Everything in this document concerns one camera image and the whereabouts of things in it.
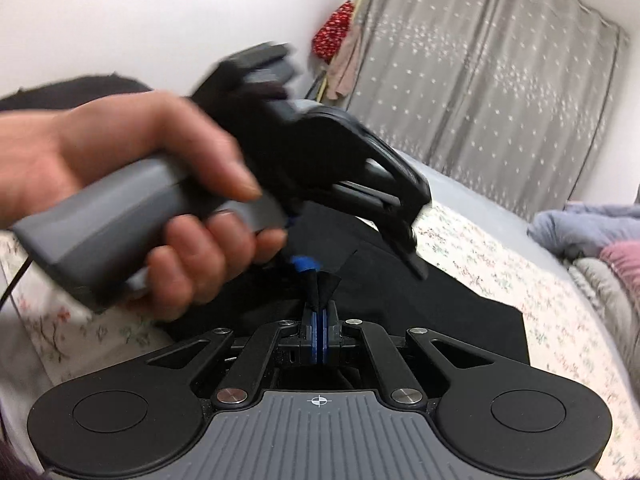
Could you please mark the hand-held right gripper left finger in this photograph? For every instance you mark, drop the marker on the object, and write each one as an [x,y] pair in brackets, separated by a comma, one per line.
[260,355]

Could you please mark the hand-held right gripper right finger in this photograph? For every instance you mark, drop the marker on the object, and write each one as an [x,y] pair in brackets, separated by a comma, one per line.
[380,355]

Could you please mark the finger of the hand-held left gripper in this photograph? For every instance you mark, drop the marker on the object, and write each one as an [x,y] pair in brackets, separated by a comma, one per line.
[305,263]
[400,230]

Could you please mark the black pants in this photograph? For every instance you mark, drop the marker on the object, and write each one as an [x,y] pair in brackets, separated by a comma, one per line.
[450,320]

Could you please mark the person's left hand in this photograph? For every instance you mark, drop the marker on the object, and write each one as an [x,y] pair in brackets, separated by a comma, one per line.
[110,135]

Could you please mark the pink hanging cloth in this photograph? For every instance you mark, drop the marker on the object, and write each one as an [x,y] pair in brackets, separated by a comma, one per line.
[345,67]

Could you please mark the floral sheet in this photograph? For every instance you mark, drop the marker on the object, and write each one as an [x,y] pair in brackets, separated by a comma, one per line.
[500,260]

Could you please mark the red floral bag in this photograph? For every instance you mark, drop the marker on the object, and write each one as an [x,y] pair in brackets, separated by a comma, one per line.
[334,32]

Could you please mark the grey dotted curtain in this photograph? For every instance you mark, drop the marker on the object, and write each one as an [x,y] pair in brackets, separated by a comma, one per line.
[475,75]

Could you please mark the blue quilt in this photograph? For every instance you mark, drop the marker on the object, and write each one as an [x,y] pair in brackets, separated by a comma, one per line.
[575,225]

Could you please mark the grey pillow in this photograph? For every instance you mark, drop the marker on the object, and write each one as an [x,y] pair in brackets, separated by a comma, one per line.
[610,305]

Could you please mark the pink pillow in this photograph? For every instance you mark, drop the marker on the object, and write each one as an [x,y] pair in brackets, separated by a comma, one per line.
[625,260]

